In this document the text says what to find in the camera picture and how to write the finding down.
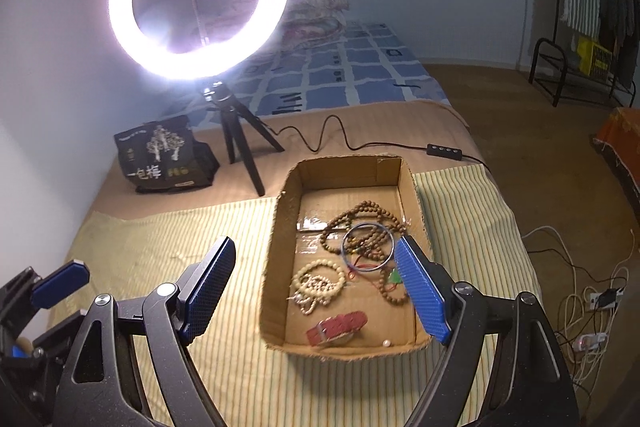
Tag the tan bed sheet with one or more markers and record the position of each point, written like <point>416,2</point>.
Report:
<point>350,127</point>

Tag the black plug adapter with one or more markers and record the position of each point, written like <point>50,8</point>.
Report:
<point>610,297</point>

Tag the black metal rack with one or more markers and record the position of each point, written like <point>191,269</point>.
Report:
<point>542,44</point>

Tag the white power strip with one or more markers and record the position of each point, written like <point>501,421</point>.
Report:
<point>590,343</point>
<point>594,301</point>

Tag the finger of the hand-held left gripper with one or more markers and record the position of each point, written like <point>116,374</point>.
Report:
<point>62,284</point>
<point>45,342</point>

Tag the cardboard box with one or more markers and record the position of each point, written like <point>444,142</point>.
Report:
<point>320,172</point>

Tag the striped yellow cloth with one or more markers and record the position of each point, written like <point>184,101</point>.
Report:
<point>150,232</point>

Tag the blue metal bangle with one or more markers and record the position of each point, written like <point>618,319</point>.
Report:
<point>367,271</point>

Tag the black printed bag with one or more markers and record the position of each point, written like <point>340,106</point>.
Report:
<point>160,157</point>

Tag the floral pillow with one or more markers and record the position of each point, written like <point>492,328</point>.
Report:
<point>315,2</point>

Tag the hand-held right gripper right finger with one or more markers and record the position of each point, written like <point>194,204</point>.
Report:
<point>420,292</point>

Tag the blue checked bed sheet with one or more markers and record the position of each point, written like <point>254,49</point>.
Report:
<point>350,72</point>

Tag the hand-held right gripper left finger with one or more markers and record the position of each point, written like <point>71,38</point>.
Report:
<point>210,287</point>

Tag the orange cloth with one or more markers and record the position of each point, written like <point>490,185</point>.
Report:
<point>622,137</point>

